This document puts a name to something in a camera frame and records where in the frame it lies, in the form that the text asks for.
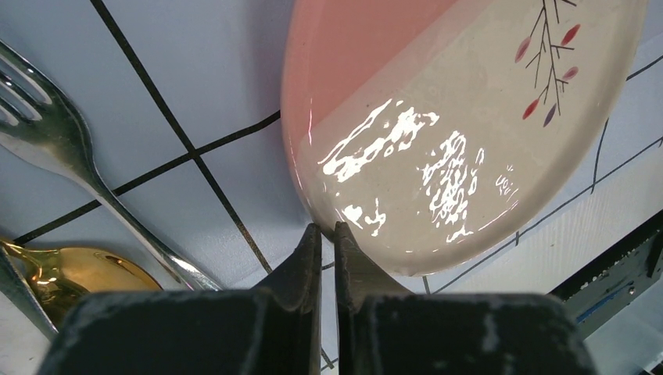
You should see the cream pink branch plate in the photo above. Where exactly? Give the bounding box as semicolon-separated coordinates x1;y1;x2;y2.
281;1;648;276

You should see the silver metal fork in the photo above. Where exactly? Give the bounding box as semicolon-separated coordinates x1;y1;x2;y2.
1;43;221;291

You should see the metal cutlery piece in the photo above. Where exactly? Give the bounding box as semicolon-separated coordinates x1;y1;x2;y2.
1;246;58;341

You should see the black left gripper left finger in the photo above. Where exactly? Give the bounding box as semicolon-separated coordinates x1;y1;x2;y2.
38;224;322;374

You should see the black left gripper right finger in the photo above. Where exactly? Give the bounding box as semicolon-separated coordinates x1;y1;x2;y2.
334;222;597;374

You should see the white checked tablecloth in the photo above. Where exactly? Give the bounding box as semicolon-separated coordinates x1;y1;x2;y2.
0;0;663;375

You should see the metal spoon wooden handle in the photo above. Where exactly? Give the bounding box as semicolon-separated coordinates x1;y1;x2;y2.
1;239;162;328

